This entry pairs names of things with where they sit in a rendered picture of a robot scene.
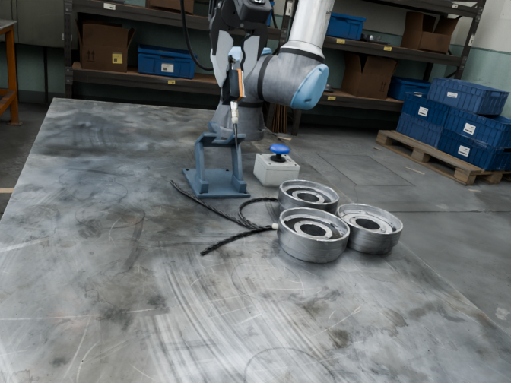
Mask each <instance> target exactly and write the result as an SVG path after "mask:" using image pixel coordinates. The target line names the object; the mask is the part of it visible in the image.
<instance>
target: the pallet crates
mask: <svg viewBox="0 0 511 383"><path fill-rule="evenodd" d="M432 78H433V80H432V83H431V85H430V90H429V93H428V94H425V93H407V92H406V96H405V101H404V104H403V107H402V110H401V112H400V113H401V115H400V117H399V121H398V126H397V129H396V131H385V130H379V132H378V133H377V134H378V135H377V138H376V142H375V143H377V144H379V145H381V146H383V147H385V148H387V149H389V150H392V151H394V152H396V153H397V154H400V155H402V156H403V157H406V158H408V159H410V160H413V161H414V162H416V163H419V164H420V165H422V166H425V167H427V168H429V169H431V170H433V171H435V172H437V173H439V174H441V175H443V176H445V177H447V178H449V179H452V180H454V181H456V182H458V183H460V184H462V185H464V186H470V185H473V184H472V183H474V181H475V179H478V180H481V181H482V182H485V183H487V184H488V185H493V184H499V183H500V180H501V178H503V179H506V180H508V181H510V182H511V118H507V117H505V116H500V114H501V113H502V111H503V107H504V105H505V102H506V99H508V98H507V97H508V96H509V93H511V92H508V91H505V90H499V89H496V88H492V87H486V86H483V85H480V84H474V83H471V82H467V81H461V80H458V79H451V78H438V77H432ZM447 80H448V81H447ZM415 94H416V95H422V97H419V96H416V95H415ZM393 139H395V140H397V141H398V142H397V143H398V144H401V145H403V146H405V147H407V148H410V149H412V150H413V152H412V154H409V153H407V152H405V151H403V150H400V149H398V148H397V147H394V146H392V140H393ZM430 158H431V159H434V160H436V161H438V162H441V163H443V164H445V165H447V166H450V167H452V168H453V169H456V171H455V174H452V173H450V172H448V171H445V170H444V169H441V168H439V167H438V166H434V165H433V164H431V163H428V161H429V159H430Z"/></svg>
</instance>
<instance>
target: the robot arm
mask: <svg viewBox="0 0 511 383"><path fill-rule="evenodd" d="M334 2H335V0H299V1H298V5H297V10H296V13H295V16H294V22H293V25H292V28H291V32H290V37H289V40H288V42H287V43H286V44H285V45H283V46H282V47H281V48H280V51H279V54H278V56H277V55H272V51H271V49H270V48H264V47H265V44H266V41H267V38H268V26H267V21H268V17H269V15H270V13H271V10H272V7H271V4H270V1H269V0H213V5H212V12H211V4H212V0H210V4H209V11H208V21H210V24H209V36H210V41H211V46H212V50H211V60H212V62H213V67H214V74H215V77H216V79H217V82H218V84H219V86H220V87H221V98H220V103H219V105H218V107H217V109H216V112H215V114H214V116H213V118H212V120H211V121H212V122H219V125H220V127H221V137H222V138H229V137H230V135H231V133H232V130H233V122H232V118H231V114H230V106H229V105H222V102H223V100H222V99H223V96H222V87H224V84H225V81H226V79H227V71H228V70H229V65H228V64H229V62H228V55H233V57H234V58H235V59H236V63H235V65H234V70H237V69H241V71H243V84H244V95H245V96H246V97H245V99H244V100H243V101H242V102H241V103H240V104H239V105H238V116H239V117H238V123H239V127H238V129H237V134H246V139H245V140H244V141H260V140H262V139H263V138H264V136H265V123H264V118H263V112H262V106H263V101H267V102H270V103H277V104H280V105H283V106H289V107H291V108H293V109H305V110H308V109H312V108H313V107H314V106H315V105H316V104H317V103H318V101H319V99H320V97H321V95H322V93H323V91H324V89H325V86H326V82H327V77H328V75H329V68H328V67H327V66H326V65H324V62H325V57H324V55H323V54H322V45H323V42H324V39H325V34H326V31H327V27H328V25H329V19H330V17H331V13H332V8H333V5H334ZM235 27H238V28H239V29H241V30H245V32H246V35H245V38H244V39H243V40H241V47H233V38H232V37H231V36H230V34H229V33H228V32H227V29H228V30H229V31H233V30H234V29H235Z"/></svg>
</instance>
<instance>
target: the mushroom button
mask: <svg viewBox="0 0 511 383"><path fill-rule="evenodd" d="M270 151H271V152H273V153H276V155H275V158H277V159H281V155H282V154H288V153H289V152H290V150H289V148H288V147H286V146H284V145H282V144H273V145H272V146H270Z"/></svg>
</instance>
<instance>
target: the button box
mask: <svg viewBox="0 0 511 383"><path fill-rule="evenodd" d="M275 155H276V154H256V158H255V166H254V171H253V174H254V175H255V176H256V177H257V179H258V180H259V181H260V182H261V183H262V184H263V186H274V187H280V184H281V183H282V182H285V181H287V180H292V179H297V178H298V174H299V170H300V166H299V165H298V164H297V163H295V162H294V161H293V160H292V159H291V158H290V157H289V156H288V155H283V154H282V155H281V159H277V158H275Z"/></svg>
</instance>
